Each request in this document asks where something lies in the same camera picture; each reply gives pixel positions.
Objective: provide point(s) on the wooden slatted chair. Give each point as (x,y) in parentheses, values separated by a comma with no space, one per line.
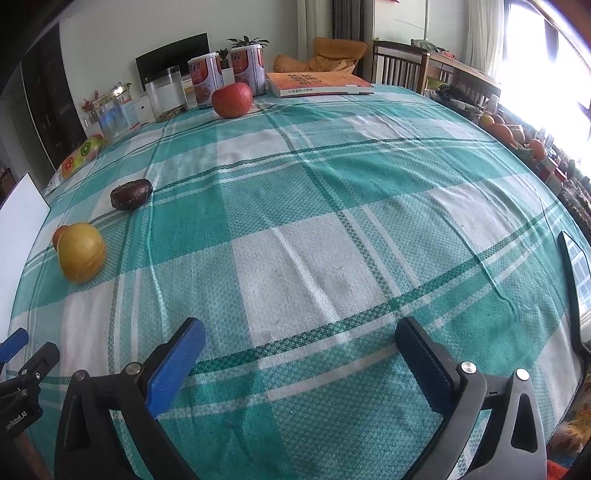
(397,64)

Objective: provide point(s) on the glass jar with gold lid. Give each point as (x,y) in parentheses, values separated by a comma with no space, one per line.
(115,115)

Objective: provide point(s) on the dark printed cushion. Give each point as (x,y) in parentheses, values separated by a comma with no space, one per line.
(577,201)

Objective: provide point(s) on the orange beanbag chair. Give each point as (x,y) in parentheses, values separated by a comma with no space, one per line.
(332,53)

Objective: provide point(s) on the white curtain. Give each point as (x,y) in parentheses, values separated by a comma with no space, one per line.
(482,32)

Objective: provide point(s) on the white cardboard box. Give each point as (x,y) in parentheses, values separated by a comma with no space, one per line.
(21,249)

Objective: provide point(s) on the black smartphone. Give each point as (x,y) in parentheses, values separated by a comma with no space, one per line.
(575,286)

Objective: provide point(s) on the orange book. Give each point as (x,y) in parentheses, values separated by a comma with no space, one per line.
(318,82)

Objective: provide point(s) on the white television cabinet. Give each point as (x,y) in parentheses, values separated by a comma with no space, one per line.
(138,110)

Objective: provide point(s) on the red flower arrangement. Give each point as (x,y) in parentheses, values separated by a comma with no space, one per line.
(90,101)

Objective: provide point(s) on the small tangerine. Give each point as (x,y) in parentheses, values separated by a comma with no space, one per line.
(59,236)

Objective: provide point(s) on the clear plastic jar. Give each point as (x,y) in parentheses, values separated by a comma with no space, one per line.
(164,94)

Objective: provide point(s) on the orange fruit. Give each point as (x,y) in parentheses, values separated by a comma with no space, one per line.
(501,134)
(537,149)

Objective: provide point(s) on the red apple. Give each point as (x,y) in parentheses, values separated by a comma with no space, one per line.
(232,100)

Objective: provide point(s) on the row of small jars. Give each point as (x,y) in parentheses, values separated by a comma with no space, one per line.
(561,161)

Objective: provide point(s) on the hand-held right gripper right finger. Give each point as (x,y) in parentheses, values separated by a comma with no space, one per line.
(425,364)

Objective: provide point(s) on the grey curtain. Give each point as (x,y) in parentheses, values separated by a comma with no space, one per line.
(351,18)

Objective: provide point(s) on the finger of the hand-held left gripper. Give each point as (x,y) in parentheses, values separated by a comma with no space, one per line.
(13,346)
(39,364)

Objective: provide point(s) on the small green potted plant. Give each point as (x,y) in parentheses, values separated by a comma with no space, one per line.
(223,56)

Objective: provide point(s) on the teal checked tablecloth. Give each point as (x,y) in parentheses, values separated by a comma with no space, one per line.
(323,230)

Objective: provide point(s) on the black television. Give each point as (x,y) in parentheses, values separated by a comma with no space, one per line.
(171,55)

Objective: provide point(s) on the dark glass cabinet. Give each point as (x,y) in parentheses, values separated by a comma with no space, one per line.
(51,101)

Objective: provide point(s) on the wooden side table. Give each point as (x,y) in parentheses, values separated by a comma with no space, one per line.
(466,76)

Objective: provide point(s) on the window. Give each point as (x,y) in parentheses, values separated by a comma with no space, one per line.
(549,60)

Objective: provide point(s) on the fruit print pack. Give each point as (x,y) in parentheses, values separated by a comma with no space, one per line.
(83,154)

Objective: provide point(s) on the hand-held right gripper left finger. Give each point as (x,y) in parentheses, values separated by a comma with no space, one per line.
(175,364)

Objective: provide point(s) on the red labelled tin can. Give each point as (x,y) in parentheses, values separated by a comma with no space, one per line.
(205,81)
(247,67)

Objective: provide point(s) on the person's orange clothing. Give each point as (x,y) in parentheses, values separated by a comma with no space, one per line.
(558,466)

